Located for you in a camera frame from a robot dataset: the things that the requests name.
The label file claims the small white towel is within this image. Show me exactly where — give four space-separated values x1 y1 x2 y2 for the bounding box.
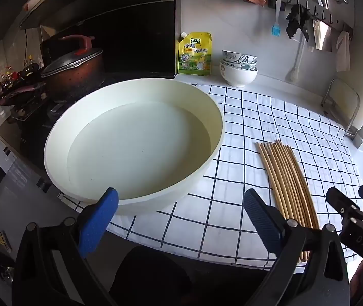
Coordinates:
335 31 351 72

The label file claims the cluster of condiment bottles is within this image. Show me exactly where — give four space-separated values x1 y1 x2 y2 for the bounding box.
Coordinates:
0 54 43 93

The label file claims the black rag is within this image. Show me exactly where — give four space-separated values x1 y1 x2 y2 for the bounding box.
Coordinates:
285 4 311 42

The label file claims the white black checked cloth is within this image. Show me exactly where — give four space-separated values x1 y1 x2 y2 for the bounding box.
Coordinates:
57 83 362 273

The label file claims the person's black trouser leg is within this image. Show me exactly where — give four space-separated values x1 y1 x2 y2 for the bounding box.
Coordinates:
110 245 195 306

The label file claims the yellow green seasoning pouch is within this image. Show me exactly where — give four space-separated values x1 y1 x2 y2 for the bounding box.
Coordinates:
176 32 213 76

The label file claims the blue silicone basting brush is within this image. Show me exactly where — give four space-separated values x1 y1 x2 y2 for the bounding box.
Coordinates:
271 0 282 36

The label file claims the metal cleaver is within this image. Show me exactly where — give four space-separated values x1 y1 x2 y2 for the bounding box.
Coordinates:
311 19 333 52

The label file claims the row of wooden chopsticks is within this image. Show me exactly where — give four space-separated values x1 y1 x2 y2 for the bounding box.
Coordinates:
254 139 320 263

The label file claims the dark red frying pan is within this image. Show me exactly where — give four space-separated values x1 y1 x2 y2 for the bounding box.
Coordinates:
0 83 46 106

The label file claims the white round plastic basin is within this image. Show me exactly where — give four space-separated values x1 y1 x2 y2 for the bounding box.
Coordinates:
43 77 226 216

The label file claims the blue patterned ceramic bowl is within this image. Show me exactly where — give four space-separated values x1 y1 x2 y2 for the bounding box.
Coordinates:
221 59 259 71
222 50 258 65

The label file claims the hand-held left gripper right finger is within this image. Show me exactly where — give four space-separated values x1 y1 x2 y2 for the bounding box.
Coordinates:
243 189 351 306

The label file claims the plain white ceramic bowl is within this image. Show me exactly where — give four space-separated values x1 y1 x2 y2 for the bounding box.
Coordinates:
220 62 259 88

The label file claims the white long-handled brush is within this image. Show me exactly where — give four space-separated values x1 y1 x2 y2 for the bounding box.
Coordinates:
286 40 306 83

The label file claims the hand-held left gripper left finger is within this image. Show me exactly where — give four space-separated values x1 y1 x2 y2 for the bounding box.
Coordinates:
12 187 119 306

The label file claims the black cooktop stove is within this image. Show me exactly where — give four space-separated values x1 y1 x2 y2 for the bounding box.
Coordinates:
0 73 112 173

